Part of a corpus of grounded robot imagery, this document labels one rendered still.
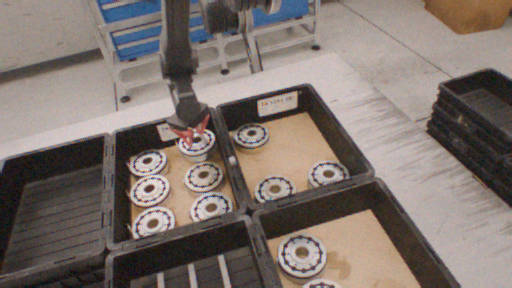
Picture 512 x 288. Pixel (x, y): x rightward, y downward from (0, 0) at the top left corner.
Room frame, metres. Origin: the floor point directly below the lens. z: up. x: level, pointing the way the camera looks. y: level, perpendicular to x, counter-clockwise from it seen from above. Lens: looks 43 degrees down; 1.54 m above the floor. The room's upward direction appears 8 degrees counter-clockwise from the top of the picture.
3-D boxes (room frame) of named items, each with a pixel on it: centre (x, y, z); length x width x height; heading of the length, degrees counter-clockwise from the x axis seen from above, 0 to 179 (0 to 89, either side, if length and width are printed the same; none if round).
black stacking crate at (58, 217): (0.56, 0.50, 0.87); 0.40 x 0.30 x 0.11; 10
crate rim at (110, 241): (0.62, 0.21, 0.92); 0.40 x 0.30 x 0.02; 10
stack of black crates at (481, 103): (1.09, -1.04, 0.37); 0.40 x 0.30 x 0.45; 14
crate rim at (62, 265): (0.56, 0.50, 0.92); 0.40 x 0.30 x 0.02; 10
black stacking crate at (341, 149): (0.67, -0.09, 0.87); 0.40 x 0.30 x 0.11; 10
